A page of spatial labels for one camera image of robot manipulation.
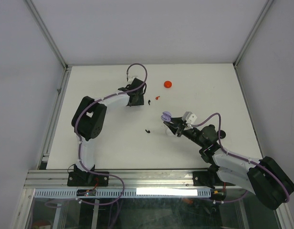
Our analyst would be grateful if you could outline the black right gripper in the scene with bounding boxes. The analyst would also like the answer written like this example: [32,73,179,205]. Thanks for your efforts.
[164,116,206,148]

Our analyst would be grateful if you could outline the purple earbud charging case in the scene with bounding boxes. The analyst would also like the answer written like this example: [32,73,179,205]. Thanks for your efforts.
[161,111,172,122]

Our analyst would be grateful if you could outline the orange earbud charging case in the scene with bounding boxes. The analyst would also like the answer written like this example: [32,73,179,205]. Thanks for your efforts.
[164,81,172,88]

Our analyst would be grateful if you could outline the white earbud charging case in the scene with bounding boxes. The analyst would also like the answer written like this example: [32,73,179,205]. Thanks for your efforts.
[166,128,174,136]

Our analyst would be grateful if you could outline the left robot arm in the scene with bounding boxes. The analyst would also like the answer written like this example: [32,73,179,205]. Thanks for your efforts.
[71,78,147,186]

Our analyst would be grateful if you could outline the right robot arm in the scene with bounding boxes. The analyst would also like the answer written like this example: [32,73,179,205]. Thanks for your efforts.
[161,112,294,210]

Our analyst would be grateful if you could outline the black earbud charging case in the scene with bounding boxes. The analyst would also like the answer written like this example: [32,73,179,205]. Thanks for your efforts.
[218,130,226,139]

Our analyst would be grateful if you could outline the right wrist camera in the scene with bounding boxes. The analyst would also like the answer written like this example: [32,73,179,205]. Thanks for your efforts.
[181,111,197,126]

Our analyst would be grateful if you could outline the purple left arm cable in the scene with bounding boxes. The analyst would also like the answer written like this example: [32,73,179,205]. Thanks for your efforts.
[74,63,147,178]

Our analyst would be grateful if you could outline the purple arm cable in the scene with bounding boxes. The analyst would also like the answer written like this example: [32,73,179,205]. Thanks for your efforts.
[191,113,293,203]
[74,63,147,178]

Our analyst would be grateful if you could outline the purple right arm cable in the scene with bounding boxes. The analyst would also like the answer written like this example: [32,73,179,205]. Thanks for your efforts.
[191,113,293,203]

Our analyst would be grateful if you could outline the aluminium mounting rail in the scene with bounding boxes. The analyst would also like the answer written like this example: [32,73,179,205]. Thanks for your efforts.
[24,169,208,188]

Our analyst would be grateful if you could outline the white slotted cable duct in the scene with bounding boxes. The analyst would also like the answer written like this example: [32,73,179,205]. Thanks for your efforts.
[34,187,211,199]

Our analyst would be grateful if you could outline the aluminium enclosure frame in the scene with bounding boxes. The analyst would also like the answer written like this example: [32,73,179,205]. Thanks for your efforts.
[8,0,294,229]

